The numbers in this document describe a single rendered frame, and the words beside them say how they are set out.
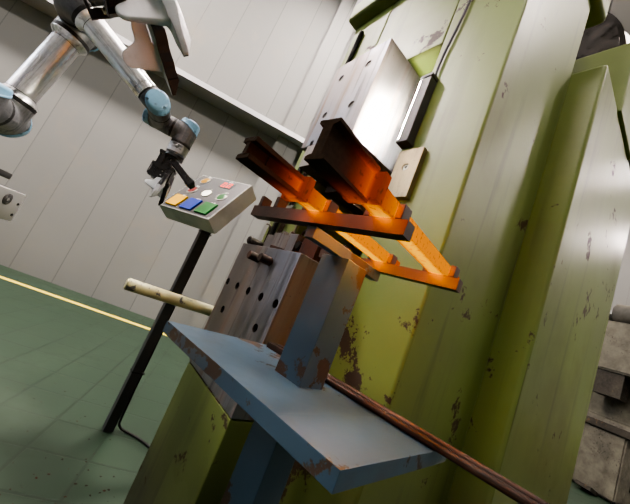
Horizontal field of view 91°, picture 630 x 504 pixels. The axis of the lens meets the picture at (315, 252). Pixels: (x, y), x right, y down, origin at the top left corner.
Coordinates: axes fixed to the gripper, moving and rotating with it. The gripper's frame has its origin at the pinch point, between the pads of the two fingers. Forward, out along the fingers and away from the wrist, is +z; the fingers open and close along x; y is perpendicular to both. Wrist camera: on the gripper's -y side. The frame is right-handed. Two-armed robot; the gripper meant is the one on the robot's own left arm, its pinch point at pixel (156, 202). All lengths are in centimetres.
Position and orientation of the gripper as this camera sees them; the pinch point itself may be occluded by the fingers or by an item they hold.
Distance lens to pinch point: 134.6
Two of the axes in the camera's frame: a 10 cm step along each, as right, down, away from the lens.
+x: 2.9, -0.6, -9.6
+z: -3.8, 9.1, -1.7
